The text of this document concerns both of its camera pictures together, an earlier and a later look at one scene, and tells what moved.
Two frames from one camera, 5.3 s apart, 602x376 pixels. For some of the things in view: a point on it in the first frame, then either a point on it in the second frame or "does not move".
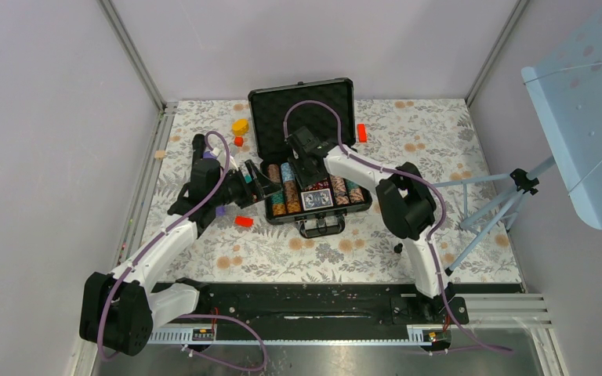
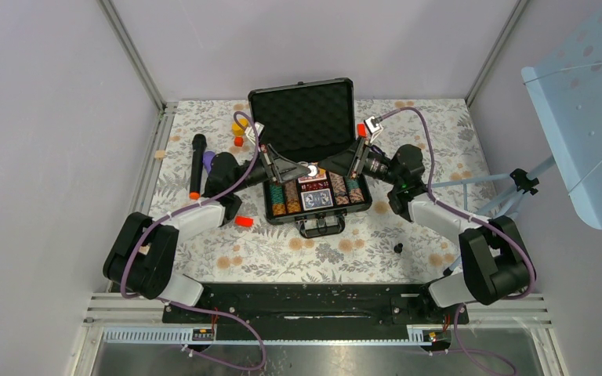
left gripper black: x=257 y=189 → x=273 y=174
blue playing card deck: x=317 y=199 does not move
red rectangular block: x=244 y=221 does not move
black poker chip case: x=326 y=107 does not move
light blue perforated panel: x=582 y=92 does not move
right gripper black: x=295 y=161 → x=349 y=163
